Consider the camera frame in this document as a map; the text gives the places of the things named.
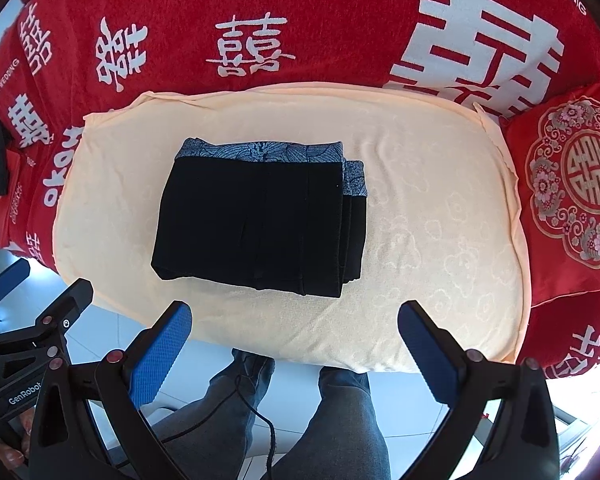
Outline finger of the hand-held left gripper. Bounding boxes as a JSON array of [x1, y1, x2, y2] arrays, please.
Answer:
[[0, 259, 32, 317], [0, 278, 95, 361]]

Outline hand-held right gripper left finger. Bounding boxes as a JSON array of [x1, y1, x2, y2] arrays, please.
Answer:
[[27, 301, 194, 480]]

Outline person's left hand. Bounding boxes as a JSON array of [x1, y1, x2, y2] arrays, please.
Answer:
[[0, 407, 40, 470]]

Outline black shorts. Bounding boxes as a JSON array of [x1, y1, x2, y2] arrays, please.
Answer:
[[150, 137, 369, 299]]

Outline red floral pillow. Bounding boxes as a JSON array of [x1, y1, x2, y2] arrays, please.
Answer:
[[499, 67, 600, 306]]

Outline black cable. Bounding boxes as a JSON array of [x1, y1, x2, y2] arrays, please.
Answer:
[[160, 347, 278, 480]]

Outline cream embossed towel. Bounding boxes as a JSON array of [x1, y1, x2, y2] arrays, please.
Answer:
[[53, 82, 533, 375]]

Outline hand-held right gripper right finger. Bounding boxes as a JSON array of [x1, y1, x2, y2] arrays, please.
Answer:
[[397, 300, 567, 480]]

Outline red printed blanket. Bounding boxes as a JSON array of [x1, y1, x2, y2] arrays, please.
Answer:
[[0, 0, 600, 386]]

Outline person's leg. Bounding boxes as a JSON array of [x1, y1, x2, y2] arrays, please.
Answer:
[[155, 347, 277, 480], [275, 366, 382, 480]]

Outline person's left leg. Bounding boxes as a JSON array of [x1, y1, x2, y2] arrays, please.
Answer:
[[155, 347, 277, 480]]

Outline person's right leg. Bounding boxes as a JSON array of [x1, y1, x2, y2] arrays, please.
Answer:
[[275, 366, 382, 480]]

